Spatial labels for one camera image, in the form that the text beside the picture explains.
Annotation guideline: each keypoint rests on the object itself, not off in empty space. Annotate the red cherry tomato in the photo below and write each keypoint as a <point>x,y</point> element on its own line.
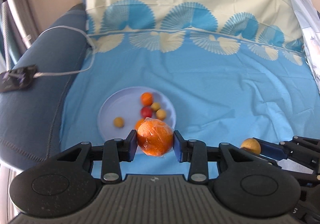
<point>146,112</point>

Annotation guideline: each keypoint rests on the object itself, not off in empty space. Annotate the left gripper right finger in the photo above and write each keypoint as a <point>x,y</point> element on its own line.
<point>195,153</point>

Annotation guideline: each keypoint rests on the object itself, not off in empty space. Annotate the blue patterned bed sheet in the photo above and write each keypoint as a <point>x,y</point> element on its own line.
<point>233,69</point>

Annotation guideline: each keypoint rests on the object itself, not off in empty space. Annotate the tan longan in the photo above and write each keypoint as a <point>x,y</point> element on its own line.
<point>161,114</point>
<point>251,145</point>
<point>118,122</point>
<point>155,106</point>

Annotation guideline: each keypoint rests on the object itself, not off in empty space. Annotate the black smartphone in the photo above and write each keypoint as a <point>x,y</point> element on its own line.
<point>17,79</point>

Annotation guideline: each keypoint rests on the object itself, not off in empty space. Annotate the orange fruit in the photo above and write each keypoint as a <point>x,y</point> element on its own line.
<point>139,123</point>
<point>155,137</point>
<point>146,99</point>

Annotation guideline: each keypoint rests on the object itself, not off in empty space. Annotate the tan longan in plate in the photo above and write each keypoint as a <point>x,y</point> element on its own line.
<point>155,106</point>

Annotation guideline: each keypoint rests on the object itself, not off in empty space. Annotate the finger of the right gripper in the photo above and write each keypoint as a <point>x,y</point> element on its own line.
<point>269,161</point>
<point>272,150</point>

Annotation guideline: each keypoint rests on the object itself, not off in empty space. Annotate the white floral cloth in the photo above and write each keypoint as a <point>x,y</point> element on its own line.
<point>308,18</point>

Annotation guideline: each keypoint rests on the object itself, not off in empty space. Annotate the light blue plate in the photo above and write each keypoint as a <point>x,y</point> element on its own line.
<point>126,104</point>

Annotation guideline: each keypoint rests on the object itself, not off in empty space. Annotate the metal stand frame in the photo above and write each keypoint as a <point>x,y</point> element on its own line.
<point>22,29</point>

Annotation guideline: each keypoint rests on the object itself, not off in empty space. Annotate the blue sofa armrest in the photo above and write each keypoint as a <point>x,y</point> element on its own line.
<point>31,118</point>

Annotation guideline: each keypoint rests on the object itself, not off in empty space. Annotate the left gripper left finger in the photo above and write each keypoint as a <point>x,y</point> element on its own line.
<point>115,151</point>

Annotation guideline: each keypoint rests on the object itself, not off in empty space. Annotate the orange fruit in plate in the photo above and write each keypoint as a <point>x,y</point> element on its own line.
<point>146,99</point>

